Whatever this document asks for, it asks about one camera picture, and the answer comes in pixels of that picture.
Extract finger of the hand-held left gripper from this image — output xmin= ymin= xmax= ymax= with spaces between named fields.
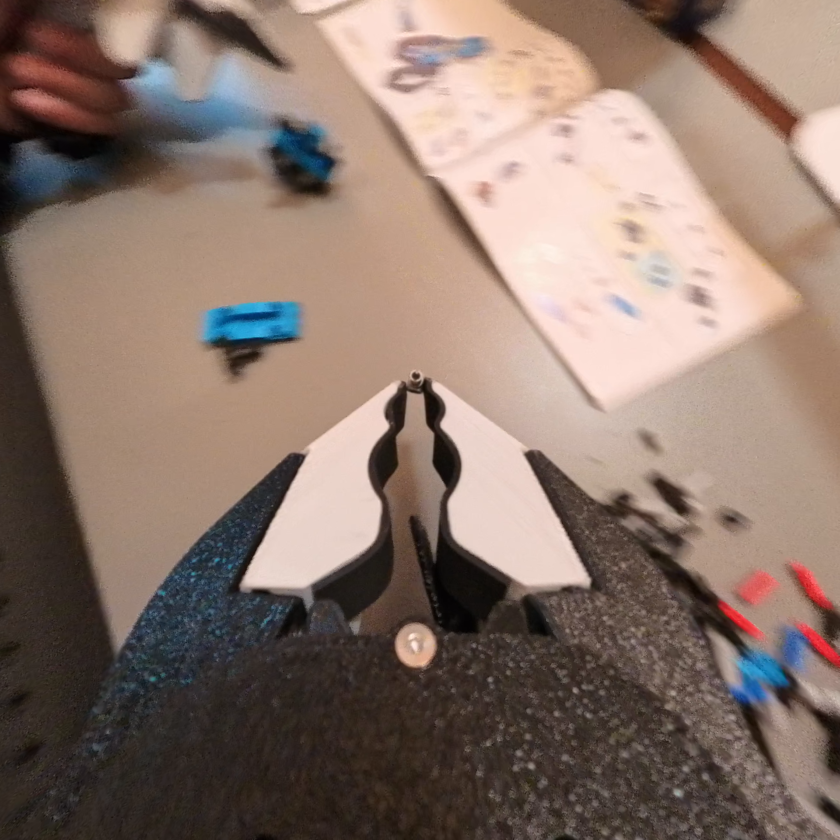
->
xmin=121 ymin=56 xmax=280 ymax=142
xmin=108 ymin=0 xmax=291 ymax=72

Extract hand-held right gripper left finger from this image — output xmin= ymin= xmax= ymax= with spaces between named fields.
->
xmin=239 ymin=381 xmax=408 ymax=603

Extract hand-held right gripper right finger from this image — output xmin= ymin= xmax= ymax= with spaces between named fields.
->
xmin=422 ymin=379 xmax=592 ymax=603

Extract black brick assembly blue wheels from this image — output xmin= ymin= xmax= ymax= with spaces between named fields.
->
xmin=266 ymin=118 xmax=342 ymax=194

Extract blue beam brick assembly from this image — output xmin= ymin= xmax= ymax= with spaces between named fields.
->
xmin=200 ymin=301 xmax=306 ymax=380

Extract person's left hand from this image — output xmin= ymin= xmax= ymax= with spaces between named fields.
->
xmin=0 ymin=0 xmax=135 ymax=140

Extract pile of small brick parts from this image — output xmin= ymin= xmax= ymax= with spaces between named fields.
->
xmin=584 ymin=427 xmax=840 ymax=808

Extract dark dimpled seat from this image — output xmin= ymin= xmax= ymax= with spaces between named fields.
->
xmin=0 ymin=249 xmax=119 ymax=840

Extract open instruction booklet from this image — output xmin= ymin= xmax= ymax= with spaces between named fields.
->
xmin=292 ymin=0 xmax=805 ymax=413

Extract white stand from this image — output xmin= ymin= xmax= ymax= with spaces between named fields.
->
xmin=791 ymin=108 xmax=840 ymax=211

